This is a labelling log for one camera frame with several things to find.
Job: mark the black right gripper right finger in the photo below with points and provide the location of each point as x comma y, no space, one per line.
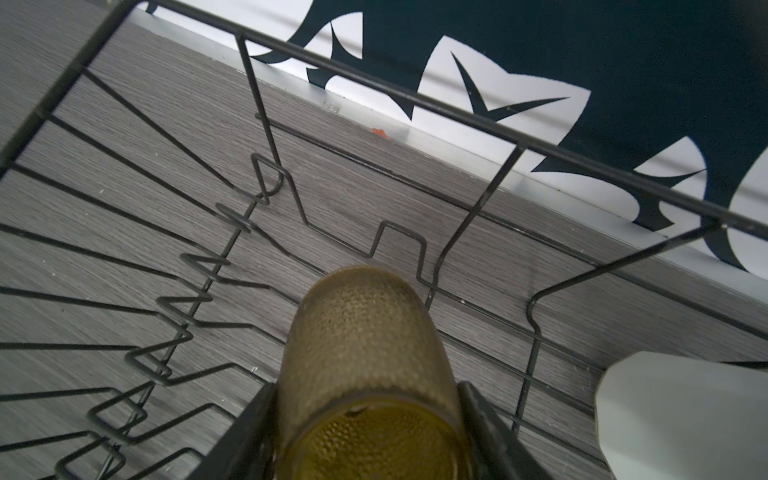
497,452

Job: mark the black wire dish rack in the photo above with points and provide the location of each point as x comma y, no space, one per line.
563,184

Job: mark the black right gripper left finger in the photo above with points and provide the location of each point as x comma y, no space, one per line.
246,450

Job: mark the white faceted mug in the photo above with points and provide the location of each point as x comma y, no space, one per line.
660,416

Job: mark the olive textured glass cup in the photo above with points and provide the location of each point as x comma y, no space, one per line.
365,389

